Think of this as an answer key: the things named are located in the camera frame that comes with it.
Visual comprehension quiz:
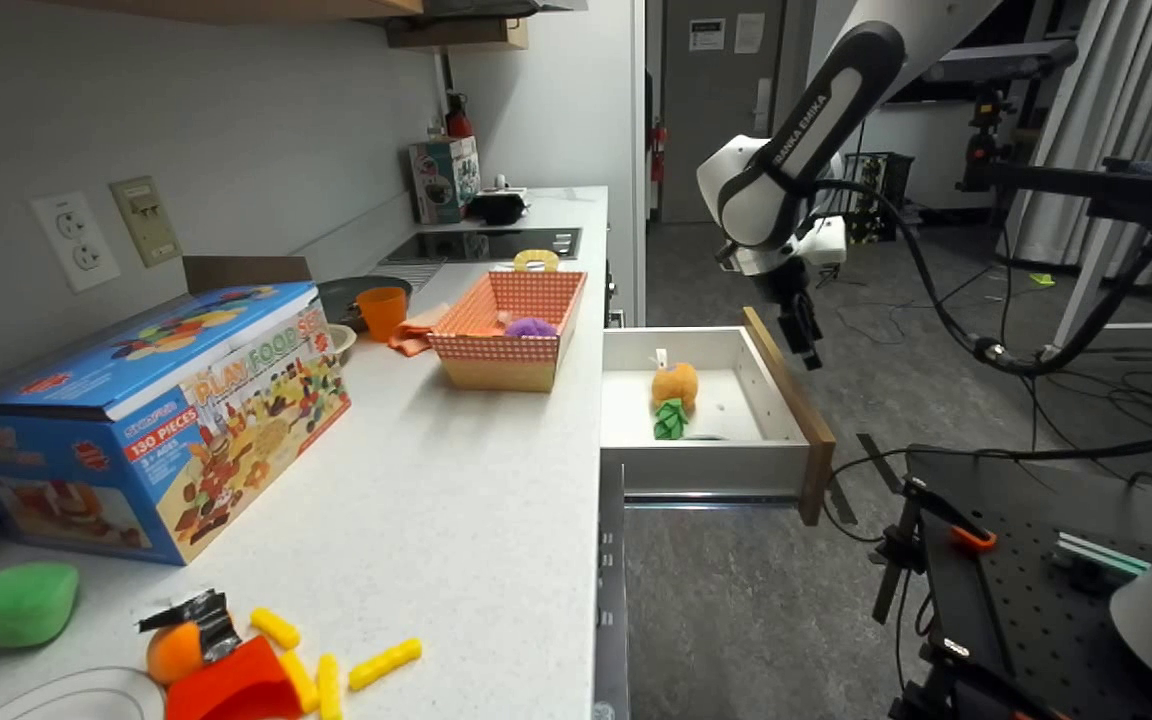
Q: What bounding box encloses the wooden upper cabinet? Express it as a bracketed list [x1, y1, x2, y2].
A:
[59, 0, 429, 24]

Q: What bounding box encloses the yellow round toy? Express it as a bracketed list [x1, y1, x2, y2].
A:
[510, 243, 567, 278]

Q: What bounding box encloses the red toy fries holder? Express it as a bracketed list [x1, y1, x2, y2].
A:
[162, 634, 311, 720]

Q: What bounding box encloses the grey curtain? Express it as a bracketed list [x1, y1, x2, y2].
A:
[1001, 0, 1152, 317]

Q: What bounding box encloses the black breadboard table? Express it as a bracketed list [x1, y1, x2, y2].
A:
[901, 439, 1152, 720]

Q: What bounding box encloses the red bottle with hose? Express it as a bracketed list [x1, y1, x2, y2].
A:
[436, 48, 480, 146]

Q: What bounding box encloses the small toy food piece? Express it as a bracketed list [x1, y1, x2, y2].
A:
[389, 317, 441, 361]

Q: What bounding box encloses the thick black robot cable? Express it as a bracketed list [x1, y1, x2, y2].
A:
[800, 175, 1152, 466]

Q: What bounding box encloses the white bowl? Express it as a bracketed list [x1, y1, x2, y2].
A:
[325, 321, 364, 374]

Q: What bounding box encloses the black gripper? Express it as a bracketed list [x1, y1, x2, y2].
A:
[771, 253, 829, 375]

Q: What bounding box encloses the white paper notice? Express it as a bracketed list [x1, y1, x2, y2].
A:
[684, 12, 731, 60]
[731, 10, 771, 60]

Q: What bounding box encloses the black steel dishwasher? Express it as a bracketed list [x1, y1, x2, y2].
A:
[593, 496, 631, 720]

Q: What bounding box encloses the patterned carton box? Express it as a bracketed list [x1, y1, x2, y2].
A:
[400, 137, 486, 230]

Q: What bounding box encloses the black wire rack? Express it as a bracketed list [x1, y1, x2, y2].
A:
[841, 149, 915, 250]

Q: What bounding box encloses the black round pan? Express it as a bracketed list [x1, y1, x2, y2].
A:
[315, 274, 416, 332]

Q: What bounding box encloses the wooden front white drawer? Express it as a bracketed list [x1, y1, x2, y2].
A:
[596, 303, 841, 528]

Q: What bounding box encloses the blue toy food box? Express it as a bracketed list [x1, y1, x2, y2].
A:
[0, 278, 357, 567]

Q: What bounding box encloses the black toy piece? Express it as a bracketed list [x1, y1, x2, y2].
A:
[137, 583, 243, 659]

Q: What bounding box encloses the red wall fire extinguisher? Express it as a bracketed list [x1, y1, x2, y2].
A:
[648, 122, 675, 193]

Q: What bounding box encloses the beige switch plate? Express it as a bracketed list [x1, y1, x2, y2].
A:
[107, 172, 189, 274]

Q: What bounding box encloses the grey door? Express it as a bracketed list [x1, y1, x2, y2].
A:
[660, 0, 793, 230]

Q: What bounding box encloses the black tripod clamp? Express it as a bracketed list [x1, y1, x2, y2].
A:
[854, 428, 1010, 720]

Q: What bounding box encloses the green tube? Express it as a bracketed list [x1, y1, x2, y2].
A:
[1054, 528, 1152, 581]

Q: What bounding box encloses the yellow toy fry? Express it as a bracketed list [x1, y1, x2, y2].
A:
[344, 635, 429, 698]
[311, 648, 352, 720]
[277, 643, 325, 713]
[243, 605, 303, 657]

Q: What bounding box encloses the black pouch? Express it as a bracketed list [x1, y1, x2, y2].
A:
[461, 193, 531, 230]

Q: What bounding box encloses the small white plate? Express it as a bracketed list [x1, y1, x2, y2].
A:
[0, 665, 167, 720]

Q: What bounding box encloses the black cooktop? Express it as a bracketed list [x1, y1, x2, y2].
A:
[379, 223, 584, 269]

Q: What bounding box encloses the red checkered woven basket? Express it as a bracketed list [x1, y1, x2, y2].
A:
[423, 269, 593, 395]

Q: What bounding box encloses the grey horizontal bar device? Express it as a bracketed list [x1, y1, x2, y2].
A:
[929, 35, 1086, 108]

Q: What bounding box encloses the orange plush with green leaves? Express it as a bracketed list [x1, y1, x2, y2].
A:
[648, 361, 705, 445]

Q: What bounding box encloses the dark range hood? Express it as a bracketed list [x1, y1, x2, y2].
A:
[379, 0, 593, 54]

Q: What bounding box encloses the orange toy ball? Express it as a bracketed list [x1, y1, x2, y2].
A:
[143, 619, 210, 688]

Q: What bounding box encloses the white wall outlet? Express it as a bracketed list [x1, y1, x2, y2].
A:
[27, 187, 123, 298]

